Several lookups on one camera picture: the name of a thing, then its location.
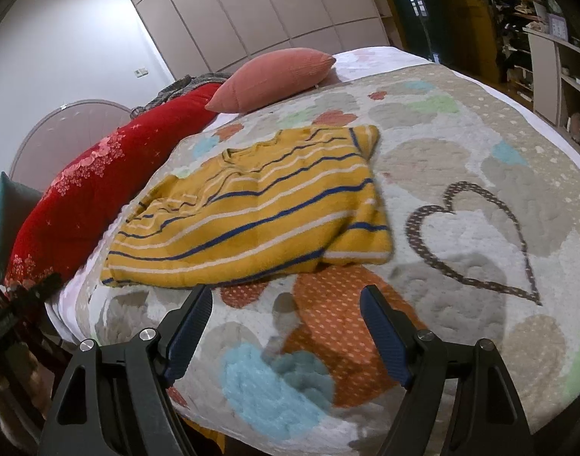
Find teal pillow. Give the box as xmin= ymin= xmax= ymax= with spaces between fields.
xmin=0 ymin=171 xmax=44 ymax=271

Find arched white headboard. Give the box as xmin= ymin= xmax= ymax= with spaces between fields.
xmin=7 ymin=100 xmax=134 ymax=191

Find glossy beige wardrobe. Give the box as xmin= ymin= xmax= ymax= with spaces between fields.
xmin=124 ymin=0 xmax=390 ymax=74

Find heart print quilt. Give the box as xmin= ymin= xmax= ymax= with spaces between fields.
xmin=88 ymin=64 xmax=580 ymax=452

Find red floral bolster pillow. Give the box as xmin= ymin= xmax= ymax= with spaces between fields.
xmin=2 ymin=83 xmax=223 ymax=295

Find grey plaid cloth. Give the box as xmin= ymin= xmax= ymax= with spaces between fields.
xmin=131 ymin=72 xmax=234 ymax=117

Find white shelf unit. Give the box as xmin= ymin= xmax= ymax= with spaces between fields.
xmin=523 ymin=26 xmax=580 ymax=129

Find pile of clothes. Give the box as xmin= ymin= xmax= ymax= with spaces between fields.
xmin=487 ymin=0 xmax=557 ymax=86

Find pink ribbed pillow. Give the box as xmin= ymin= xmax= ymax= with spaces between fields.
xmin=205 ymin=48 xmax=337 ymax=114

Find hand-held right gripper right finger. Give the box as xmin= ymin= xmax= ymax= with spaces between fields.
xmin=360 ymin=285 xmax=533 ymax=456

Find white bed sheet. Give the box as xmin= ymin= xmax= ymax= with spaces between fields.
xmin=45 ymin=46 xmax=580 ymax=347

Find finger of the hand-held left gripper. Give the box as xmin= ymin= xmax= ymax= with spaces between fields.
xmin=17 ymin=272 xmax=63 ymax=306

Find yellow striped shirt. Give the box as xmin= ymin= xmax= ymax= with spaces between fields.
xmin=100 ymin=124 xmax=394 ymax=290

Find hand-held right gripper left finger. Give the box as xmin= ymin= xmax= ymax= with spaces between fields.
xmin=37 ymin=284 xmax=214 ymax=456

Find dark wooden furniture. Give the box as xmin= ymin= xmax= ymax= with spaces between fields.
xmin=0 ymin=337 xmax=74 ymax=442

